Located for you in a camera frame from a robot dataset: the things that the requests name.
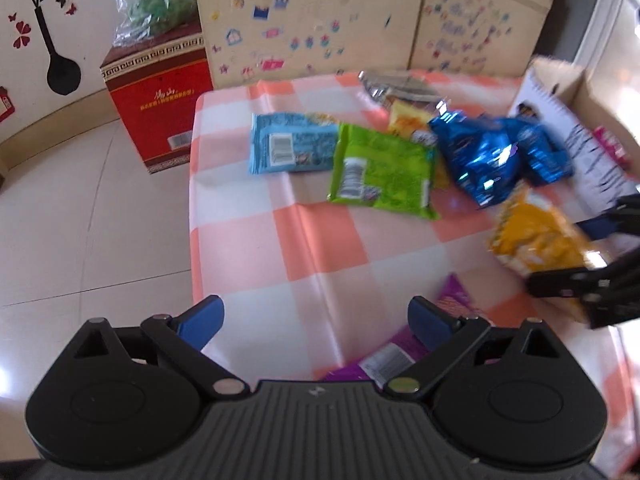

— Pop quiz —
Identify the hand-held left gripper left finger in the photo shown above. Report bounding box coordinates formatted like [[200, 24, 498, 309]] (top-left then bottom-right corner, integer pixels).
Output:
[[75, 295, 250, 401]]

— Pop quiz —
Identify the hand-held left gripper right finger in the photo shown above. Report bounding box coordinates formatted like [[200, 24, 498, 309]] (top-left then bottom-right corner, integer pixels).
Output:
[[382, 296, 564, 401]]

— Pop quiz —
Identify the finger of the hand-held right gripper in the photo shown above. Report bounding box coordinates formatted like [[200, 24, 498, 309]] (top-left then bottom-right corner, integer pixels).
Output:
[[575, 195, 640, 241], [526, 255, 640, 330]]

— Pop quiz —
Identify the purple snack packet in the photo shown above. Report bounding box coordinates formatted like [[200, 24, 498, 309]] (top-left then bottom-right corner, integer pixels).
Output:
[[320, 272, 494, 387]]

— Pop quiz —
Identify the orange-yellow snack packet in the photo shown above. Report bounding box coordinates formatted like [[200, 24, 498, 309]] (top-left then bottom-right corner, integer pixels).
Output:
[[487, 190, 596, 282]]

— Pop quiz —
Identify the pink snack packet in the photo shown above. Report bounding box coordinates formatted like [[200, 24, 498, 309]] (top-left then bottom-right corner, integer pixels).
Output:
[[592, 127, 639, 172]]

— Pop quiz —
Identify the printed cardboard box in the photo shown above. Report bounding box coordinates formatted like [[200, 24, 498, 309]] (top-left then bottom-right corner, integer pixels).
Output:
[[507, 55, 640, 326]]

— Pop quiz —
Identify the green snack packet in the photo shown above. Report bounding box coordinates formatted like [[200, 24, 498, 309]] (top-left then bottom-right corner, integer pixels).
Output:
[[327, 122, 441, 221]]

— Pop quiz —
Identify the pale yellow snack packet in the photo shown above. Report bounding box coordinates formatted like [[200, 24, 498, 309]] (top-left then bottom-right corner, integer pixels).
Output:
[[387, 100, 452, 191]]

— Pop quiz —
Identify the light blue snack packet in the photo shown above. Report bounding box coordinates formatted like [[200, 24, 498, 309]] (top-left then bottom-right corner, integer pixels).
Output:
[[248, 112, 340, 176]]

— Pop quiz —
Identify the silver snack packet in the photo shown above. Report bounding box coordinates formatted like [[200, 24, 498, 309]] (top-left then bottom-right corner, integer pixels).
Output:
[[359, 71, 442, 109]]

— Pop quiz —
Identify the orange white checked tablecloth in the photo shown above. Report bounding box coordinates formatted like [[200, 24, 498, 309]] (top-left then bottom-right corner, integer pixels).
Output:
[[188, 71, 640, 480]]

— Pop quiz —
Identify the silver refrigerator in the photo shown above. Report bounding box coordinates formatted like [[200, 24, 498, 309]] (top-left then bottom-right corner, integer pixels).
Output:
[[570, 0, 640, 111]]

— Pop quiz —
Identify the red patterned box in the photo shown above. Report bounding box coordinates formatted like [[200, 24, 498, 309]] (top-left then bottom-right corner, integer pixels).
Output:
[[100, 35, 211, 175]]

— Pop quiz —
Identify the clear plastic bag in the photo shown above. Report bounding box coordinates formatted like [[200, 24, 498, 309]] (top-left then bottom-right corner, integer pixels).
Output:
[[110, 0, 199, 49]]

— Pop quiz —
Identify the beige cabinet with stickers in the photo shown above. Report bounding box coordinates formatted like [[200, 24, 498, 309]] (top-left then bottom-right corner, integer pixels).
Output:
[[190, 0, 559, 92]]

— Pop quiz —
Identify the flower vase wall sticker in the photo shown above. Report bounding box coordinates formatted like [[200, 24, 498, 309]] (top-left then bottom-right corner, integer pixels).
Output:
[[0, 0, 84, 96]]

